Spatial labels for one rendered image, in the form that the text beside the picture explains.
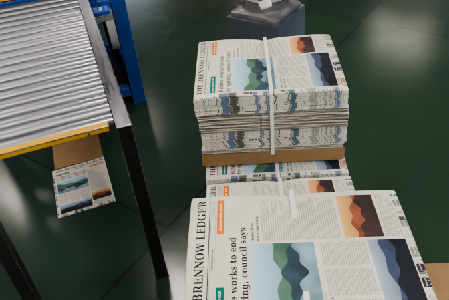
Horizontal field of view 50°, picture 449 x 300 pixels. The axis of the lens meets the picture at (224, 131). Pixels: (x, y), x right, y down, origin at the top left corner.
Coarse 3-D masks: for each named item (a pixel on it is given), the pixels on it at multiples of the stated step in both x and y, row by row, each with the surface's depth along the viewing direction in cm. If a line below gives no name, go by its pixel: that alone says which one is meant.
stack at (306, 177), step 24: (216, 168) 130; (240, 168) 129; (264, 168) 129; (288, 168) 128; (312, 168) 127; (336, 168) 126; (216, 192) 123; (240, 192) 122; (264, 192) 122; (288, 192) 121; (312, 192) 120
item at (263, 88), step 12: (264, 48) 133; (276, 48) 132; (264, 60) 128; (276, 60) 127; (264, 72) 123; (276, 72) 122; (264, 84) 118; (276, 84) 118; (264, 96) 116; (276, 96) 116; (264, 108) 118; (276, 108) 118; (264, 120) 120; (276, 120) 120; (264, 132) 123; (276, 132) 124; (264, 144) 126; (276, 144) 126
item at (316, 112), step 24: (288, 48) 132; (312, 48) 130; (288, 72) 122; (312, 72) 121; (336, 72) 120; (288, 96) 115; (312, 96) 115; (336, 96) 116; (288, 120) 120; (312, 120) 120; (336, 120) 120; (288, 144) 126; (312, 144) 125; (336, 144) 125
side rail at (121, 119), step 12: (84, 0) 240; (84, 12) 228; (96, 24) 216; (96, 36) 206; (96, 48) 198; (96, 60) 189; (108, 60) 189; (108, 72) 181; (108, 84) 174; (108, 96) 168; (120, 96) 167; (120, 108) 162; (120, 120) 156; (120, 132) 154; (132, 132) 156; (120, 144) 158; (132, 144) 158
